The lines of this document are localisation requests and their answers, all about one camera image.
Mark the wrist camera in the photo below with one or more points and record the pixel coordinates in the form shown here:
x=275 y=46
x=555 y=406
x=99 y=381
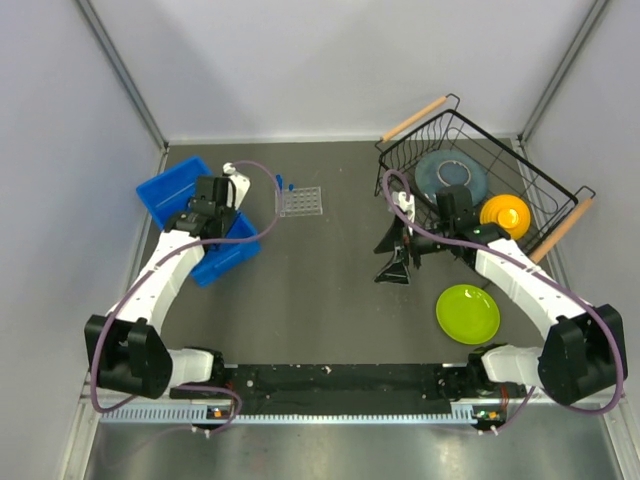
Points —
x=405 y=202
x=239 y=185

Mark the clear glass rod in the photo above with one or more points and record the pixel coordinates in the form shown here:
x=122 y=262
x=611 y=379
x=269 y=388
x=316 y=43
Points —
x=181 y=195

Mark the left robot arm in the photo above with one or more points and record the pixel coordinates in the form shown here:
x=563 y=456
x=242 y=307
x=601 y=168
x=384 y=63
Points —
x=124 y=347

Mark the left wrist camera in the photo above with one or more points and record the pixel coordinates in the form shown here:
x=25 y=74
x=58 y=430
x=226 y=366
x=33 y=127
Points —
x=239 y=185

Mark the blue plastic bin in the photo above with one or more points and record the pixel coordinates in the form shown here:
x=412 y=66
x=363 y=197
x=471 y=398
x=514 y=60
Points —
x=218 y=259

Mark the blue ceramic plate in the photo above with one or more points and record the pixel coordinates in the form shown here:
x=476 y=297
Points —
x=444 y=168

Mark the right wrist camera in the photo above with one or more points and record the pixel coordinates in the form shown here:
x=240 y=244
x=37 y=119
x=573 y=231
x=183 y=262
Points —
x=405 y=202

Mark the black wire dish rack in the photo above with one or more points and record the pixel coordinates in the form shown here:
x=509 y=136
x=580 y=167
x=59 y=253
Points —
x=439 y=146

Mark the green plate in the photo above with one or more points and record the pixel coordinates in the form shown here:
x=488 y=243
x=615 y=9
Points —
x=467 y=314

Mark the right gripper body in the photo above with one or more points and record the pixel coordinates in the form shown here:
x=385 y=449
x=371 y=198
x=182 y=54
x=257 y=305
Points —
x=409 y=246

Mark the clear test tube rack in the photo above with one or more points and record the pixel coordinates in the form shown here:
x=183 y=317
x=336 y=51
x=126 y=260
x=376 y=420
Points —
x=299 y=202

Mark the orange bowl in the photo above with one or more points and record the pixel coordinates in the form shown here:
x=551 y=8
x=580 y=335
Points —
x=509 y=212

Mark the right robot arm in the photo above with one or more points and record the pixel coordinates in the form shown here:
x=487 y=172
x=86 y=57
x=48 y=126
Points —
x=583 y=351

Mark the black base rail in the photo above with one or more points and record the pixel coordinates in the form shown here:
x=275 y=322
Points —
x=346 y=389

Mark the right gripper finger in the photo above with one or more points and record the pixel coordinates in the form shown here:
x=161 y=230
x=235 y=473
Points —
x=394 y=236
x=396 y=270

